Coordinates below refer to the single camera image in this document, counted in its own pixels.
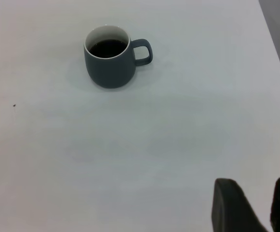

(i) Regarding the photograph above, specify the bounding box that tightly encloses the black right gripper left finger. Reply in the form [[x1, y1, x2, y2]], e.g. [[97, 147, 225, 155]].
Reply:
[[211, 178, 270, 232]]

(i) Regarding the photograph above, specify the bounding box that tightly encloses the dark grey ceramic mug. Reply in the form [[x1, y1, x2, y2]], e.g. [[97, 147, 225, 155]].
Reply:
[[83, 24, 154, 89]]

